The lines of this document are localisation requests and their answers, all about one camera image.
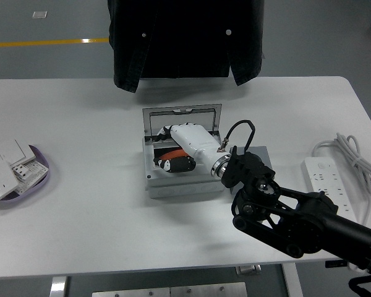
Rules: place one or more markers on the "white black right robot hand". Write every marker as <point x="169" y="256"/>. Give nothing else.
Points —
<point x="194" y="139"/>

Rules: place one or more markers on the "orange cylinder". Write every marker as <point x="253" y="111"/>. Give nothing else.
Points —
<point x="173" y="153"/>

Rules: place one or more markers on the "grey plastic junction box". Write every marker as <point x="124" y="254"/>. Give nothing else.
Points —
<point x="185" y="185"/>

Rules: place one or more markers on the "clear grey-framed box lid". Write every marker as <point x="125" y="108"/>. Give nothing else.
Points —
<point x="146" y="123"/>

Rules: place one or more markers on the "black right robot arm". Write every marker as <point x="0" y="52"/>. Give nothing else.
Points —
<point x="296" y="216"/>

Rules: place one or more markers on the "grey cube with round hole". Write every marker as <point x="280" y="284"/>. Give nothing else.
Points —
<point x="262" y="154"/>

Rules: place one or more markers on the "black table control box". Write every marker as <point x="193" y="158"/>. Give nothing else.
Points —
<point x="335" y="264"/>

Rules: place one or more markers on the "person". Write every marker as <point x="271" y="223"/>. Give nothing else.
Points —
<point x="185" y="37"/>

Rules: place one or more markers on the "white power strip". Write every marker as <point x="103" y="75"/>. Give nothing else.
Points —
<point x="321" y="173"/>

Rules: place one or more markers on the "purple tray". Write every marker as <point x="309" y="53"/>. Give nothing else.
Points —
<point x="40" y="182"/>

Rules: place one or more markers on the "white perforated plate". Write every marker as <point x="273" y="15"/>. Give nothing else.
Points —
<point x="37" y="170"/>

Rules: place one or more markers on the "white table leg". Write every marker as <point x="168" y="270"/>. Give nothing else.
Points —
<point x="292" y="281"/>
<point x="58" y="287"/>

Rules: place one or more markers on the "small white terminal module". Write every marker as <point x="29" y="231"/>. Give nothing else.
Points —
<point x="21" y="172"/>

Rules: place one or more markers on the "small metal floor plate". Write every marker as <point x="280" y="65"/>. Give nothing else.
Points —
<point x="39" y="14"/>

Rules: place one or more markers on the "metal table bracket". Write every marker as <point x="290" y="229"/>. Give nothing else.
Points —
<point x="249" y="269"/>

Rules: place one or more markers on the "metal base plate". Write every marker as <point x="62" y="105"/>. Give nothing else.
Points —
<point x="173" y="290"/>

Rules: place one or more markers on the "white wall switch panel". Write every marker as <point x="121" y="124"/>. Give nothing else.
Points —
<point x="12" y="150"/>

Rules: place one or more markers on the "white wall socket panel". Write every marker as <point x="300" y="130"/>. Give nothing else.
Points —
<point x="0" y="185"/>

